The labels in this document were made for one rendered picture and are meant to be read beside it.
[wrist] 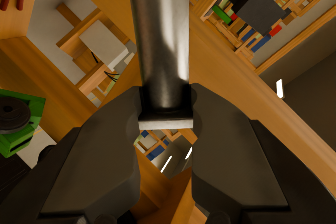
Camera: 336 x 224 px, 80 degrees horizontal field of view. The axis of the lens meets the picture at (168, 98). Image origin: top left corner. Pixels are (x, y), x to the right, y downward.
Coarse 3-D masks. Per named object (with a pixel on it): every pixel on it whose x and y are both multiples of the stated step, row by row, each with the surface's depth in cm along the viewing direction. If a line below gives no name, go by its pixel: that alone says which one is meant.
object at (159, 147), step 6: (144, 132) 564; (150, 132) 544; (138, 138) 584; (156, 138) 544; (162, 138) 585; (156, 144) 548; (162, 144) 544; (150, 150) 568; (156, 150) 571; (162, 150) 562; (150, 156) 590; (156, 156) 579
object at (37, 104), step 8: (0, 96) 42; (8, 96) 42; (16, 96) 43; (24, 96) 44; (32, 96) 45; (32, 104) 44; (40, 104) 45; (32, 112) 43; (40, 112) 44; (32, 120) 44
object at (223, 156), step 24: (192, 96) 12; (216, 96) 11; (216, 120) 9; (240, 120) 9; (216, 144) 8; (240, 144) 8; (192, 168) 7; (216, 168) 7; (240, 168) 7; (264, 168) 7; (192, 192) 7; (216, 192) 6; (240, 192) 6; (264, 192) 6; (240, 216) 6
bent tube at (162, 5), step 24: (144, 0) 9; (168, 0) 9; (144, 24) 10; (168, 24) 10; (144, 48) 10; (168, 48) 10; (144, 72) 11; (168, 72) 11; (144, 96) 13; (168, 96) 12; (144, 120) 12; (168, 120) 12; (192, 120) 12
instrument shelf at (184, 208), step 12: (180, 180) 57; (168, 192) 57; (180, 192) 50; (168, 204) 50; (180, 204) 46; (192, 204) 48; (144, 216) 57; (156, 216) 50; (168, 216) 45; (180, 216) 44
